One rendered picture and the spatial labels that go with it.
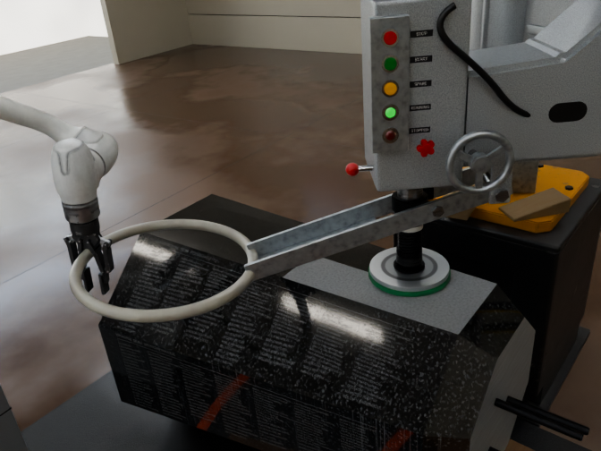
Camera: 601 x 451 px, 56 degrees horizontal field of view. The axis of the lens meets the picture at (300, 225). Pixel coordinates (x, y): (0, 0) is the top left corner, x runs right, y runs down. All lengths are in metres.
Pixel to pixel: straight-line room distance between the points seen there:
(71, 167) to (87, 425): 1.28
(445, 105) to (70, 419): 1.92
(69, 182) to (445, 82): 0.93
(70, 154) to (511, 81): 1.04
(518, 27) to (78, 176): 1.33
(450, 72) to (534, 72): 0.18
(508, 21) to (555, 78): 0.59
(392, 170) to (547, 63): 0.39
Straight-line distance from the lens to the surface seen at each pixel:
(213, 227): 1.71
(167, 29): 10.26
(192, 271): 1.78
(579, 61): 1.38
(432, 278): 1.52
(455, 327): 1.41
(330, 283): 1.56
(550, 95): 1.38
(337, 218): 1.53
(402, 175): 1.33
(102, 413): 2.54
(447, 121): 1.30
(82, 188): 1.54
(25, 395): 2.81
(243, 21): 9.71
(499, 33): 1.93
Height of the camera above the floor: 1.69
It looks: 28 degrees down
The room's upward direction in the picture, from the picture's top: 5 degrees counter-clockwise
